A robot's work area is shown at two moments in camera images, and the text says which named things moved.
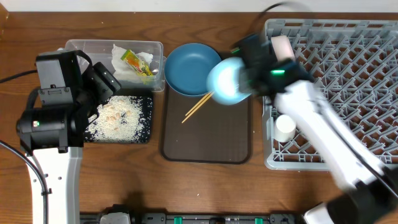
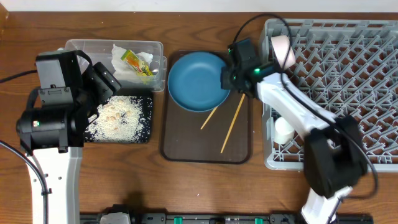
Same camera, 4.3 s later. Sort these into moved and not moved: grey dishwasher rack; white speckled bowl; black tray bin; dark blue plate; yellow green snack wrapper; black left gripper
Moved: dark blue plate
Not moved: black tray bin; yellow green snack wrapper; white speckled bowl; black left gripper; grey dishwasher rack
